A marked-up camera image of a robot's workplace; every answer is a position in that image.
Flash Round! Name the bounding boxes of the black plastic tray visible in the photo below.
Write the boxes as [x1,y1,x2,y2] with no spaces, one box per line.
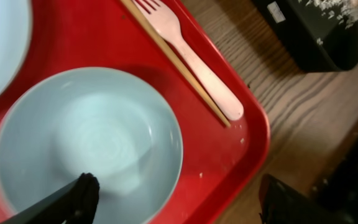
[253,0,358,72]

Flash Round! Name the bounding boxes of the large white plate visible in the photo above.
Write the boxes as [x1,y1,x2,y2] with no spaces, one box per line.
[0,0,33,95]

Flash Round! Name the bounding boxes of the light blue bowl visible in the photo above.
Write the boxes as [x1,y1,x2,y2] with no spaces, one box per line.
[0,67,183,223]

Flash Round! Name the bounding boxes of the red plastic tray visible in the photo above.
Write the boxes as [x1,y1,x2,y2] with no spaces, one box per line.
[0,1,270,223]

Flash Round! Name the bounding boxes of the spilled rice food waste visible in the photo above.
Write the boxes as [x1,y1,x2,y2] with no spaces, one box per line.
[303,0,358,29]

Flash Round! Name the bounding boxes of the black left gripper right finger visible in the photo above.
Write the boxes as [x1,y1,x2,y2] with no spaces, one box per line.
[259,174,348,224]

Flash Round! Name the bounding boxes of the wooden chopstick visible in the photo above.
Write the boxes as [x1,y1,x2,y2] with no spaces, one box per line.
[121,0,231,127]

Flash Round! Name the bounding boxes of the white plastic fork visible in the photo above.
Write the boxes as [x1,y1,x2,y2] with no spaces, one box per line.
[134,0,244,121]

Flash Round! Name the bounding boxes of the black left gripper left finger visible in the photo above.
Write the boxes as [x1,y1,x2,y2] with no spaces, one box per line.
[3,173,100,224]

